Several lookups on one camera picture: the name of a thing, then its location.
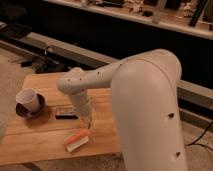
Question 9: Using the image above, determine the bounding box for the orange pepper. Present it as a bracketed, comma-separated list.
[64, 129, 89, 145]

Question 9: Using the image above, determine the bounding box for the white cup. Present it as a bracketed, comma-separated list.
[16, 89, 40, 113]

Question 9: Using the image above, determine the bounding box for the white sponge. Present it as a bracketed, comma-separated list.
[63, 135, 89, 152]

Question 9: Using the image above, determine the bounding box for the black rectangular box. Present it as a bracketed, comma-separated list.
[55, 107, 78, 120]

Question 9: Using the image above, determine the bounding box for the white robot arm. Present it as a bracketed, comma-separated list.
[57, 49, 188, 171]

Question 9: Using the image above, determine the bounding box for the wooden table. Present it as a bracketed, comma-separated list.
[0, 73, 120, 166]

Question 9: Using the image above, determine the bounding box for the black cable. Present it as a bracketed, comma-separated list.
[187, 119, 213, 147]

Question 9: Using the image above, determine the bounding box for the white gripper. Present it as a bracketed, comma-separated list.
[69, 91, 92, 129]

